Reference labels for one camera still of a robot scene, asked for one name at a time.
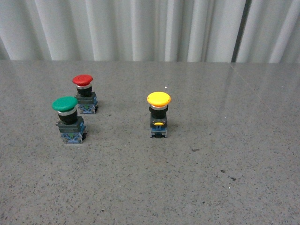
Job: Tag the yellow mushroom push button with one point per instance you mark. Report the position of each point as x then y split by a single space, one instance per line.
158 113

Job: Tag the red mushroom push button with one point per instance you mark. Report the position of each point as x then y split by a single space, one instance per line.
87 99

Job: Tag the green mushroom push button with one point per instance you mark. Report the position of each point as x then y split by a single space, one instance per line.
71 126

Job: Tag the white pleated curtain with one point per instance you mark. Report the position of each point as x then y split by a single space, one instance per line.
156 30

